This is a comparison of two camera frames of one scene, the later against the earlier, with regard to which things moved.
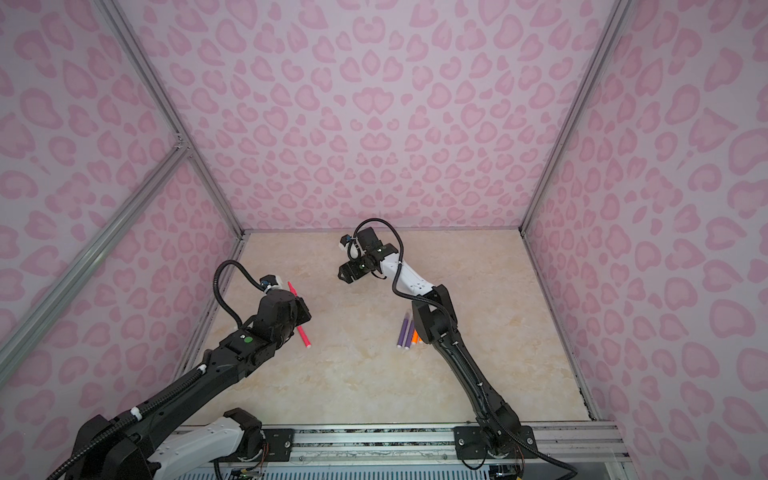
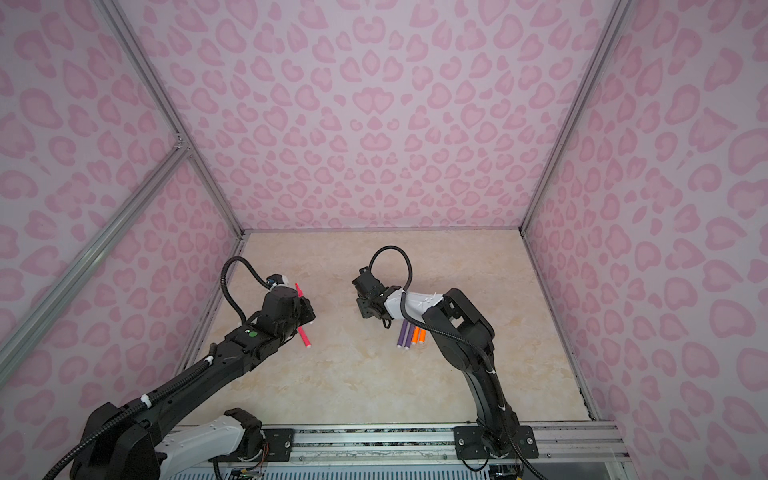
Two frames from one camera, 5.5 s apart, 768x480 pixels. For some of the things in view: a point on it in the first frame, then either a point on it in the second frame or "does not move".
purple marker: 403,329 does not move
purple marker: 409,335 does not move
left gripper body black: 300,315 does not move
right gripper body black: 360,267 -> 365,306
